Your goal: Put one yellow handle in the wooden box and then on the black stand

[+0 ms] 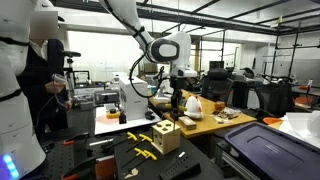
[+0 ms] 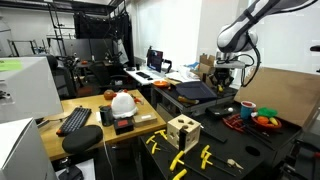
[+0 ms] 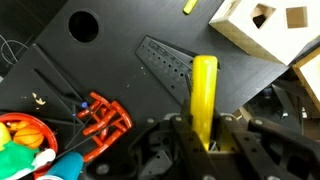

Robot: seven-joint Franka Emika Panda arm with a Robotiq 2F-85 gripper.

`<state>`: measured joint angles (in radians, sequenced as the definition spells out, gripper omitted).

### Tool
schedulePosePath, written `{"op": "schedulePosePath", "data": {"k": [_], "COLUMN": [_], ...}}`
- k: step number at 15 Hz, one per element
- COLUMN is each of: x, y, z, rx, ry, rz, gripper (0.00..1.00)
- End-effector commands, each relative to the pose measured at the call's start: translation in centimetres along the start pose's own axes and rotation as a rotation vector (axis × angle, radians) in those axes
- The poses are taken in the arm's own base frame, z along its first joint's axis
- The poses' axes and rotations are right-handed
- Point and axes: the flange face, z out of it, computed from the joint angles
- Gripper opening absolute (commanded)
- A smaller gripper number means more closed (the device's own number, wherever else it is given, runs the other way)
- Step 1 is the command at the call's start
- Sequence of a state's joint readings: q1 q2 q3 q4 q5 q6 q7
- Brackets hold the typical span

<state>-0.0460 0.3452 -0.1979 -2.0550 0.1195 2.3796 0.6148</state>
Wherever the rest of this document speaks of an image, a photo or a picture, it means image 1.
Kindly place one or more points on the white table board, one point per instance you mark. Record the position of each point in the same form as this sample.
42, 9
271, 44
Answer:
106, 125

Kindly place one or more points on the black orange bar clamp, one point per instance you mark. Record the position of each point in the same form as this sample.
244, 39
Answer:
83, 164
68, 142

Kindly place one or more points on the grey electronics box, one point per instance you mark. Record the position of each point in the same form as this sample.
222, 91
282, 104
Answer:
106, 97

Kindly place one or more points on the black wedge hex key stand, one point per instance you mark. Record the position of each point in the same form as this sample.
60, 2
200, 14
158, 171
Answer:
180, 168

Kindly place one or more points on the light wooden desk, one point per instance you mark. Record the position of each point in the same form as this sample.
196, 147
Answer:
206, 123

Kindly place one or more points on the white box with black print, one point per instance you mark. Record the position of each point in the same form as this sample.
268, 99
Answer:
133, 100

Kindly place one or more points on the small tan box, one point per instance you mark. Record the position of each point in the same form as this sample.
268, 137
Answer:
187, 124

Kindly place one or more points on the black highback office chair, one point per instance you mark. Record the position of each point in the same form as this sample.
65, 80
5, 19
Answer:
216, 85

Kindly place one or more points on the person in dark jacket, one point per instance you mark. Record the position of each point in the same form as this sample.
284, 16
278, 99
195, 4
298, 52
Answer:
36, 83

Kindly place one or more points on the black cabinet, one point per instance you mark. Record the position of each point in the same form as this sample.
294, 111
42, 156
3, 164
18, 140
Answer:
240, 95

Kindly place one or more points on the aluminium table frame rail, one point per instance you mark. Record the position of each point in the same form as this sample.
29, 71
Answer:
233, 163

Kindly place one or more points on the operator left hand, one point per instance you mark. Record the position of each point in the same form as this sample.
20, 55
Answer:
68, 105

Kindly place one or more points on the black mesh chair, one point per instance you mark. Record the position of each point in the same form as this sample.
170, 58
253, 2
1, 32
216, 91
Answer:
275, 98

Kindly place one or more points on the white plastic sheet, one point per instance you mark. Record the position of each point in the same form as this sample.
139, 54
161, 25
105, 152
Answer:
300, 126

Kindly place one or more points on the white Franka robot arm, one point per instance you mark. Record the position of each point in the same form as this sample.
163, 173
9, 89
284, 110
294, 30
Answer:
181, 41

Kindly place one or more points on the clear plastic bags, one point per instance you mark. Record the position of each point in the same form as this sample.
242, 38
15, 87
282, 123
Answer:
228, 113

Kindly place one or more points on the yellow and black tape roll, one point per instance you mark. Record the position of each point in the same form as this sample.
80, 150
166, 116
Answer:
113, 115

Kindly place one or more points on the black bar camera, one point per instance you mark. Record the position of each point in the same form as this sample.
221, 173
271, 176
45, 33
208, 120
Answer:
71, 53

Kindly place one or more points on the white handheld controller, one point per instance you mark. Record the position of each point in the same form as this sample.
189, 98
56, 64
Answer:
59, 78

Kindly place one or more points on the brown round object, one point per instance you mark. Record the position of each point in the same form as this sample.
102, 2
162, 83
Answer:
220, 106

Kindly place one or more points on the small black monitor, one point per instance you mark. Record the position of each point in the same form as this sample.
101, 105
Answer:
216, 65

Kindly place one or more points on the black ceiling frame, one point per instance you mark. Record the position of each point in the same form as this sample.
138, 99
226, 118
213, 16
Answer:
216, 22

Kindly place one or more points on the black vertical pole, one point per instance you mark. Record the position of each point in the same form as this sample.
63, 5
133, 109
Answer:
293, 50
274, 50

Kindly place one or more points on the black open frame machine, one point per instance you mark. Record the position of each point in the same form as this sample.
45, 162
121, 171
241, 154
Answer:
81, 71

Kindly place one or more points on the orange bowl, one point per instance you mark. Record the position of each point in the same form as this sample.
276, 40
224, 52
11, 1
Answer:
271, 121

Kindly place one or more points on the small black block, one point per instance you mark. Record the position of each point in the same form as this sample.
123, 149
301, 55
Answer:
122, 118

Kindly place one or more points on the wooden shape sorter box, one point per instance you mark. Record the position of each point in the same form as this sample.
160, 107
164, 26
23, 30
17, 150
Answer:
166, 140

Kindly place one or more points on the navy plastic tote lid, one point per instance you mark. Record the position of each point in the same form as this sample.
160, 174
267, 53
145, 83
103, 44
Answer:
273, 153

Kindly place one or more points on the yellow block on mat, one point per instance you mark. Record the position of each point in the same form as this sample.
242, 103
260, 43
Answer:
150, 155

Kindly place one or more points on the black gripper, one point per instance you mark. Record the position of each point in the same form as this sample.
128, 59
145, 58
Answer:
176, 85

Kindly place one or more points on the black camera tripod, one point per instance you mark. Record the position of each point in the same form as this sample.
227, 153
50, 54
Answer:
70, 76

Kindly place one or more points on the silver metal rod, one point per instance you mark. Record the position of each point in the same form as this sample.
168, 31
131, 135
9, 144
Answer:
101, 142

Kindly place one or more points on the operator right hand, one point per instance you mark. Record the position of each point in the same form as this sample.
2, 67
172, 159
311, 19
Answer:
53, 87

